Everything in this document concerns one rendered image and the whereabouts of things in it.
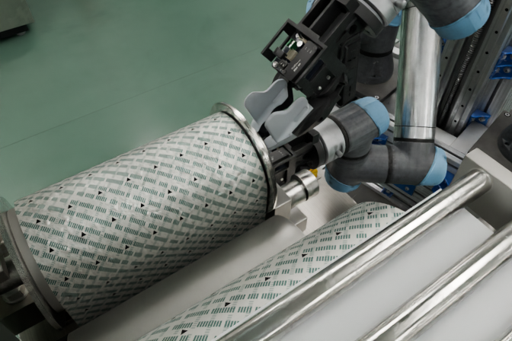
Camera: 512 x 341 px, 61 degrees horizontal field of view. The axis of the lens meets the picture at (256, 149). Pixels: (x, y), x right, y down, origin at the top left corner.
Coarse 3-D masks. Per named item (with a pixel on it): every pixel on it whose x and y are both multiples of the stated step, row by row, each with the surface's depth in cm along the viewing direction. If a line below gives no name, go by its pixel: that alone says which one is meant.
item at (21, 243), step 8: (8, 216) 42; (16, 216) 41; (8, 224) 41; (16, 224) 41; (16, 232) 40; (16, 240) 40; (24, 240) 40; (24, 248) 39; (24, 256) 39; (32, 256) 39; (32, 264) 39; (32, 272) 39; (40, 272) 39; (40, 280) 39; (40, 288) 40; (48, 288) 40; (48, 296) 40; (56, 304) 41
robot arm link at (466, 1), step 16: (416, 0) 55; (432, 0) 53; (448, 0) 53; (464, 0) 53; (480, 0) 55; (432, 16) 56; (448, 16) 55; (464, 16) 55; (480, 16) 56; (448, 32) 58; (464, 32) 57
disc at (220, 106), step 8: (216, 104) 52; (224, 104) 51; (216, 112) 53; (224, 112) 51; (232, 112) 49; (240, 120) 48; (248, 128) 47; (248, 136) 48; (256, 136) 47; (256, 144) 47; (256, 152) 48; (264, 152) 47; (264, 160) 47; (264, 168) 48; (272, 168) 48; (272, 176) 48; (272, 184) 48; (272, 192) 49; (272, 200) 50; (272, 208) 51
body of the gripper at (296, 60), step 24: (336, 0) 48; (288, 24) 51; (312, 24) 49; (336, 24) 50; (360, 24) 51; (264, 48) 52; (288, 48) 52; (312, 48) 48; (336, 48) 52; (288, 72) 49; (312, 72) 49; (336, 72) 51; (312, 96) 52
